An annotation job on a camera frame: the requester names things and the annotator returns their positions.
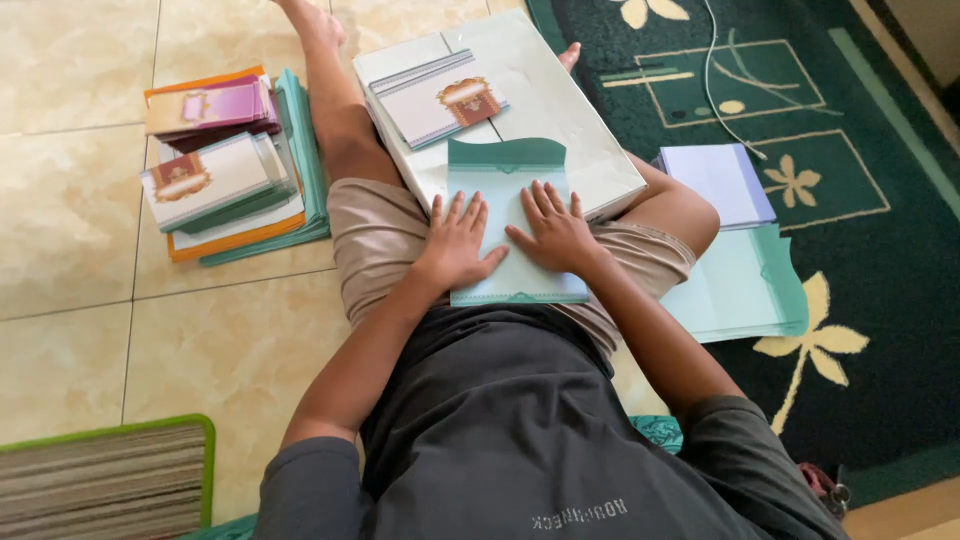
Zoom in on dark grey t-shirt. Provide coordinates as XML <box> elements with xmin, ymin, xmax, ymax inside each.
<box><xmin>251</xmin><ymin>303</ymin><xmax>852</xmax><ymax>540</ymax></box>

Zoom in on white cable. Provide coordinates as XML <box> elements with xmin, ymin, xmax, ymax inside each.
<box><xmin>700</xmin><ymin>0</ymin><xmax>769</xmax><ymax>162</ymax></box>

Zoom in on beige shorts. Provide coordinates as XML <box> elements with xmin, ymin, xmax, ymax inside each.
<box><xmin>327</xmin><ymin>177</ymin><xmax>698</xmax><ymax>360</ymax></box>

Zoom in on stack of white ornament cards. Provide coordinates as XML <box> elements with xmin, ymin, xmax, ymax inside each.
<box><xmin>139</xmin><ymin>132</ymin><xmax>302</xmax><ymax>234</ymax></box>

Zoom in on person's left leg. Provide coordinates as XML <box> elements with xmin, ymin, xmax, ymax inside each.
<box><xmin>271</xmin><ymin>0</ymin><xmax>406</xmax><ymax>189</ymax></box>

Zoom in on stack of teal and orange sheets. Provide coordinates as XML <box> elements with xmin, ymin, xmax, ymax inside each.
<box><xmin>143</xmin><ymin>64</ymin><xmax>332</xmax><ymax>268</ymax></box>

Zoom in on dark green flower carpet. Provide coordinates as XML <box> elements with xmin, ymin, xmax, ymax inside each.
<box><xmin>524</xmin><ymin>0</ymin><xmax>960</xmax><ymax>511</ymax></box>

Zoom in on person's left hand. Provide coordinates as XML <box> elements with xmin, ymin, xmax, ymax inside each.
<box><xmin>414</xmin><ymin>191</ymin><xmax>512</xmax><ymax>293</ymax></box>

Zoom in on stack of lilac paper sheets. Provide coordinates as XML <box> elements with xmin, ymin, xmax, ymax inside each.
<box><xmin>651</xmin><ymin>142</ymin><xmax>778</xmax><ymax>232</ymax></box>

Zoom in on stack of open teal envelopes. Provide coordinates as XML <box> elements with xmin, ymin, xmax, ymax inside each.
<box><xmin>659</xmin><ymin>222</ymin><xmax>810</xmax><ymax>345</ymax></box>

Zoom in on person's right hand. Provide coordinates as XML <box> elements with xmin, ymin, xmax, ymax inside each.
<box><xmin>504</xmin><ymin>180</ymin><xmax>602</xmax><ymax>276</ymax></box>

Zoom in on small reddish metal trinket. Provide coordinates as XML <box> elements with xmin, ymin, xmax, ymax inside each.
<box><xmin>798</xmin><ymin>462</ymin><xmax>853</xmax><ymax>520</ymax></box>

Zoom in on small pile of ornament cards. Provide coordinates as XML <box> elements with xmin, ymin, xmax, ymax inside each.
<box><xmin>366</xmin><ymin>48</ymin><xmax>510</xmax><ymax>150</ymax></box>

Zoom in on large white cardboard box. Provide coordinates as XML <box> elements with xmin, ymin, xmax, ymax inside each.
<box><xmin>351</xmin><ymin>8</ymin><xmax>648</xmax><ymax>225</ymax></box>

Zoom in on person's leg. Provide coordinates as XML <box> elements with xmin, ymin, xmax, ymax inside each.
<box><xmin>271</xmin><ymin>0</ymin><xmax>406</xmax><ymax>189</ymax></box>
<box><xmin>557</xmin><ymin>42</ymin><xmax>722</xmax><ymax>261</ymax></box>

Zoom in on person's right leg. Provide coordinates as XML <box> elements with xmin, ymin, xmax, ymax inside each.
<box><xmin>557</xmin><ymin>42</ymin><xmax>722</xmax><ymax>261</ymax></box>

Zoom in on stack of purple cards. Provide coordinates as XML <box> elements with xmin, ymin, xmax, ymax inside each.
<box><xmin>144</xmin><ymin>72</ymin><xmax>283</xmax><ymax>153</ymax></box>

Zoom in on single teal envelope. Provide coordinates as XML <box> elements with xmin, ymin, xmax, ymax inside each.
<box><xmin>447</xmin><ymin>137</ymin><xmax>591</xmax><ymax>308</ymax></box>

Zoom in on striped doormat with green border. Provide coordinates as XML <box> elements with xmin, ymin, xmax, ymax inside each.
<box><xmin>0</xmin><ymin>413</ymin><xmax>217</xmax><ymax>540</ymax></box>

